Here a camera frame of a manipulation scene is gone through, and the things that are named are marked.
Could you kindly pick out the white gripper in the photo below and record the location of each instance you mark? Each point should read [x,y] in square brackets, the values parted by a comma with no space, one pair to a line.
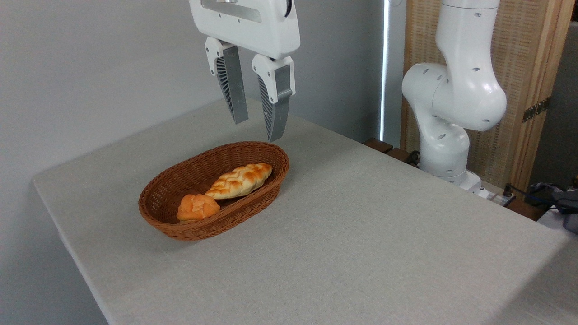
[271,31]

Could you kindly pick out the long braided golden bread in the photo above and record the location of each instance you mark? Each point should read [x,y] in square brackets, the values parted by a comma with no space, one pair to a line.
[239,181]

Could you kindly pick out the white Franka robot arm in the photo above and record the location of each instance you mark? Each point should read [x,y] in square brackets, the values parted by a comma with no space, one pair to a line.
[460,95]

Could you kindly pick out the brown woven wicker basket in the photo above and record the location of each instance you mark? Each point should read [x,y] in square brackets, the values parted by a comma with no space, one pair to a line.
[253,203]

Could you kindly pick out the small round orange bread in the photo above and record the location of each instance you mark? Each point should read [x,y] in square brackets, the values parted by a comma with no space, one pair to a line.
[198,207]

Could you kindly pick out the grey tablecloth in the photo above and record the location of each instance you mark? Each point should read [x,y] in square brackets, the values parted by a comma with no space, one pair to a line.
[406,253]

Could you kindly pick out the white power strip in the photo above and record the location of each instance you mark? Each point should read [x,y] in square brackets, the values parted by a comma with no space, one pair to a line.
[494,197]

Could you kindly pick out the black power plug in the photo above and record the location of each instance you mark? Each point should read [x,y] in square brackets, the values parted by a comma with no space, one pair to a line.
[507,191]

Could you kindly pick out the metal screen hinge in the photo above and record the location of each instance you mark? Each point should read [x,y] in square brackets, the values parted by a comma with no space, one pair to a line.
[536,109]

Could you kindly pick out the dark grey bag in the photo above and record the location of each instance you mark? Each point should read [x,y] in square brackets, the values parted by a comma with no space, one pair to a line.
[564,201]

